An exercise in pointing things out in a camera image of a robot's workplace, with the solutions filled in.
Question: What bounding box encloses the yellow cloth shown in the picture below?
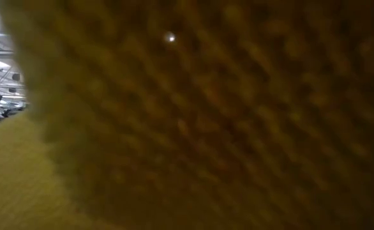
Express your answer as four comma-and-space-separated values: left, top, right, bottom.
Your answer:
0, 0, 374, 230

